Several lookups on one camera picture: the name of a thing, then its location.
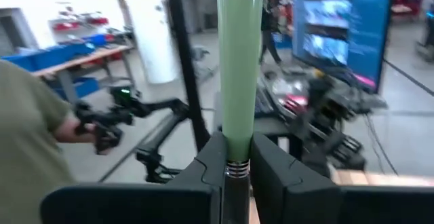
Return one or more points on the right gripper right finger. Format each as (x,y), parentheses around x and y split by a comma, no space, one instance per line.
(288,197)

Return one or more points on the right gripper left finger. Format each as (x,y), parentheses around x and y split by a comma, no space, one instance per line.
(200,190)

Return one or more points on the person's forearm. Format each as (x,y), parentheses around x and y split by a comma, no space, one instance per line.
(69,130)

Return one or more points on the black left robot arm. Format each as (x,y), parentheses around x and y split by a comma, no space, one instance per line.
(325,132)

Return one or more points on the dark grey desk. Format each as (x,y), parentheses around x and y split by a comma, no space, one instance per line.
(271,127)

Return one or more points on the red cardboard box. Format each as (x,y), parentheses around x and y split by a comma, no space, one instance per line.
(295,100)

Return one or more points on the person's hand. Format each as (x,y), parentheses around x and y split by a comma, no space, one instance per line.
(89,129)

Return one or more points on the white building column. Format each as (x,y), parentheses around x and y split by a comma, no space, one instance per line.
(152,40)

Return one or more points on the person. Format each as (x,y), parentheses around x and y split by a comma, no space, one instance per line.
(269,17)
(27,142)

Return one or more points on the monitor with blue screen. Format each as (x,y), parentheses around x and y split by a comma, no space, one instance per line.
(366,30)

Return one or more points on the black rig frame post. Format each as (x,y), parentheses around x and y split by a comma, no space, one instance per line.
(184,47)

